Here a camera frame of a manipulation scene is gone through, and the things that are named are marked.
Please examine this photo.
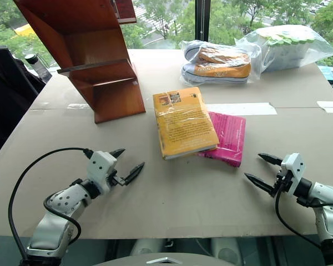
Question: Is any orange canvas sneaker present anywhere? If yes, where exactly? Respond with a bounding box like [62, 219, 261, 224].
[184, 44, 251, 65]
[181, 61, 252, 84]

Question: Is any long white tape strip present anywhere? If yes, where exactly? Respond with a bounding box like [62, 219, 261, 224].
[204, 102, 279, 116]

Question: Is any pink book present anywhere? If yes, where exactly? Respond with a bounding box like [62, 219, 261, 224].
[196, 111, 247, 168]

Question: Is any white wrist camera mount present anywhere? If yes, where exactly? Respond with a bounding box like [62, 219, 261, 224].
[86, 150, 119, 194]
[280, 152, 306, 196]

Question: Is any brown wooden bookshelf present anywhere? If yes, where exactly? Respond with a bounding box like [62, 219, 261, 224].
[13, 0, 147, 124]

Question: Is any grey rounded shape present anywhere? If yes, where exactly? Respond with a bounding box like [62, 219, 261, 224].
[129, 238, 168, 257]
[210, 237, 245, 265]

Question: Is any black chair with garment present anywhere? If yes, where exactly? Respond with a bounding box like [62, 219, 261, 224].
[0, 42, 47, 164]

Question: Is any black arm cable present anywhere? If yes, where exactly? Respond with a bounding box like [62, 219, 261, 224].
[274, 187, 333, 248]
[8, 147, 94, 262]

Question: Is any clear plastic shoe bag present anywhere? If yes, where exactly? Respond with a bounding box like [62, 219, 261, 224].
[178, 39, 263, 87]

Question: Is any large clear plastic bag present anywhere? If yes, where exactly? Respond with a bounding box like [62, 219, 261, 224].
[235, 24, 333, 73]

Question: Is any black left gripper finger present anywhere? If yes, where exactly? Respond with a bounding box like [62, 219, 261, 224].
[124, 162, 145, 184]
[109, 148, 127, 160]

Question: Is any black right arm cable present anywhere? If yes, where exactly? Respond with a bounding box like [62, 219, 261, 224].
[274, 187, 333, 248]

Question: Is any yellow plastic-wrapped book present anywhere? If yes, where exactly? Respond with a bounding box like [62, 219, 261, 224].
[152, 86, 221, 161]

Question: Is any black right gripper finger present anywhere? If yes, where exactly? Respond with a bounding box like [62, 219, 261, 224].
[244, 172, 276, 195]
[257, 152, 284, 167]

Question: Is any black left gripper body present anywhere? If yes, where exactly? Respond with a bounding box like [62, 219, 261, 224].
[107, 167, 129, 187]

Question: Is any blue printed card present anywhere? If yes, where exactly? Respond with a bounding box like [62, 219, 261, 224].
[317, 65, 333, 83]

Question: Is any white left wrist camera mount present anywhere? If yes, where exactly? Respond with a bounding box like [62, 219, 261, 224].
[86, 150, 119, 194]

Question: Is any white box with green flowers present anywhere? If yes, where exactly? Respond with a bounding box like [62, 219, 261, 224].
[258, 27, 316, 71]

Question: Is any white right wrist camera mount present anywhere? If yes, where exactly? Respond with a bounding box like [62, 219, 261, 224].
[280, 152, 306, 196]

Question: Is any short white tape strip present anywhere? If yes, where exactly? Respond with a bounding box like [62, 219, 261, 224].
[316, 100, 333, 114]

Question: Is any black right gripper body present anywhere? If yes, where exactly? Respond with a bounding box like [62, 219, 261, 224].
[271, 165, 292, 198]

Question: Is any dark window frame post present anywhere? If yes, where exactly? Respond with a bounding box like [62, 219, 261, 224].
[194, 0, 211, 44]

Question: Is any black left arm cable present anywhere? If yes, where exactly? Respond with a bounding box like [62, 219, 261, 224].
[8, 147, 94, 262]

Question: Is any dark water bottle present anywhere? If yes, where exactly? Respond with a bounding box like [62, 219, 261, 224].
[24, 53, 53, 84]

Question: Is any grey rounded robot torso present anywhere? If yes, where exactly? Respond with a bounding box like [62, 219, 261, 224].
[93, 252, 241, 266]

